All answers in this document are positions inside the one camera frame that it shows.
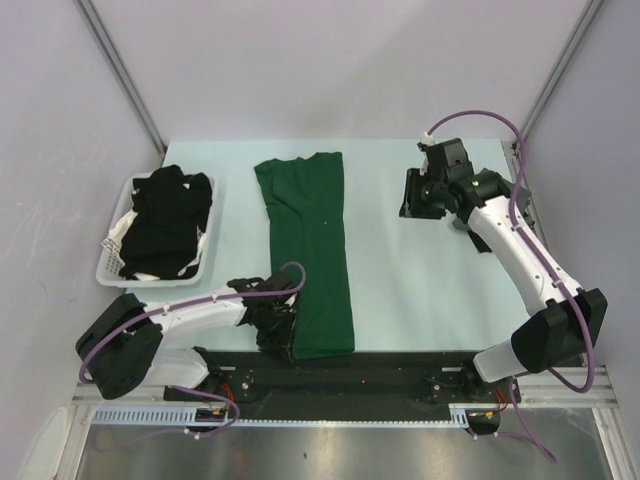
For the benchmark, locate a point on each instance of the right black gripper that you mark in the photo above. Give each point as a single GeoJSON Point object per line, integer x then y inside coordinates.
{"type": "Point", "coordinates": [411, 207]}

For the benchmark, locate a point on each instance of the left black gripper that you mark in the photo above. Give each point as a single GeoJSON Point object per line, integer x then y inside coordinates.
{"type": "Point", "coordinates": [282, 343]}

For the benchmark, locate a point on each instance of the green t shirt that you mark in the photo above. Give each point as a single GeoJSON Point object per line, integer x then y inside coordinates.
{"type": "Point", "coordinates": [304, 200]}

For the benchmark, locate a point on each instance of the white plastic basket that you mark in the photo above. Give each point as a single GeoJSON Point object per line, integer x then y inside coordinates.
{"type": "Point", "coordinates": [109, 264]}

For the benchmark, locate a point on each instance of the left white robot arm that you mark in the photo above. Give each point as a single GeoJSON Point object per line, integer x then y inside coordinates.
{"type": "Point", "coordinates": [133, 343]}

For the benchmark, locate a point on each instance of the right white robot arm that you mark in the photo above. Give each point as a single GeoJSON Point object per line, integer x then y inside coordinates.
{"type": "Point", "coordinates": [564, 318]}

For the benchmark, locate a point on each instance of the black t shirt in basket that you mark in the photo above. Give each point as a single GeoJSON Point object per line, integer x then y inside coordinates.
{"type": "Point", "coordinates": [171, 214]}

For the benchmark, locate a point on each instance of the white t shirt in basket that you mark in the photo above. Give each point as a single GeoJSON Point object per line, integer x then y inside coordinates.
{"type": "Point", "coordinates": [123, 218]}

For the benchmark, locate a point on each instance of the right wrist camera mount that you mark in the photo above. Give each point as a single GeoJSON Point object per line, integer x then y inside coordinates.
{"type": "Point", "coordinates": [425, 142]}

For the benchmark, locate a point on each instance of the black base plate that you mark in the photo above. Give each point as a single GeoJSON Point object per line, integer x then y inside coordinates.
{"type": "Point", "coordinates": [368, 408]}

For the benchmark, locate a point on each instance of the blue slotted cable duct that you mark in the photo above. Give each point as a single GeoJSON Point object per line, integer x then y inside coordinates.
{"type": "Point", "coordinates": [141, 415]}

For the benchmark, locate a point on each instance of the right aluminium corner post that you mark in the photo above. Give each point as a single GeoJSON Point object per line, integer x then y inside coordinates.
{"type": "Point", "coordinates": [560, 67]}

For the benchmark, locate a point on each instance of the aluminium corner post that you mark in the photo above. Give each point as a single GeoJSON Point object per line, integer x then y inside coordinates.
{"type": "Point", "coordinates": [560, 67]}
{"type": "Point", "coordinates": [110, 52]}

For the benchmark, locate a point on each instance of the left aluminium corner post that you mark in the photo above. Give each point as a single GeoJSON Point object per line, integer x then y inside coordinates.
{"type": "Point", "coordinates": [110, 52]}

